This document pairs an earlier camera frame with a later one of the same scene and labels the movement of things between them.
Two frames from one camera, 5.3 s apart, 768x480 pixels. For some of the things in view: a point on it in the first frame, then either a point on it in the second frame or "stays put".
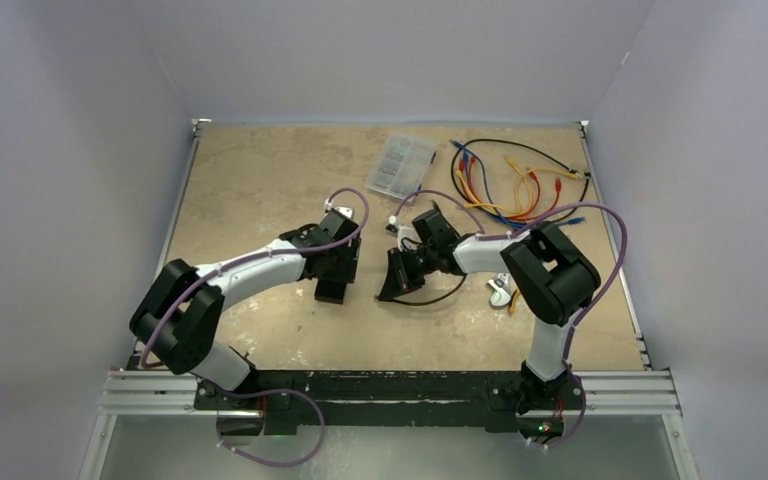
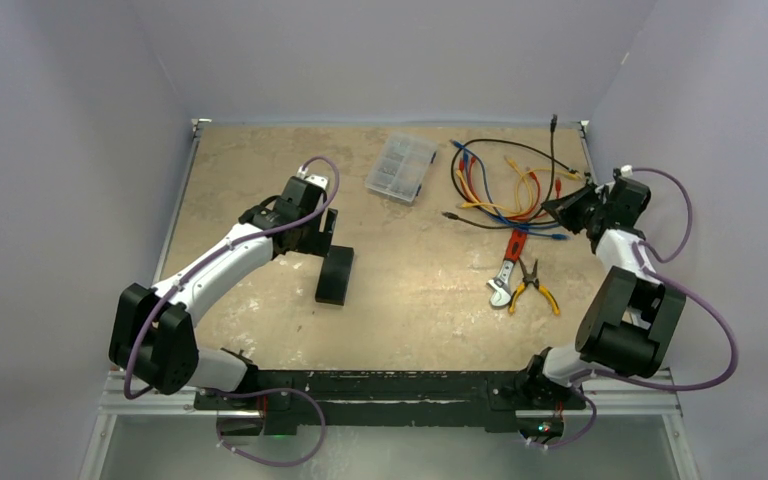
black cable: (434, 300) -> (538, 220)
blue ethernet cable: (493, 204) stays put
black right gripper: (399, 281) -> (564, 209)
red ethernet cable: (497, 215) stays put
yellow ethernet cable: (479, 204) stays put
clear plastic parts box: (402, 165) stays put
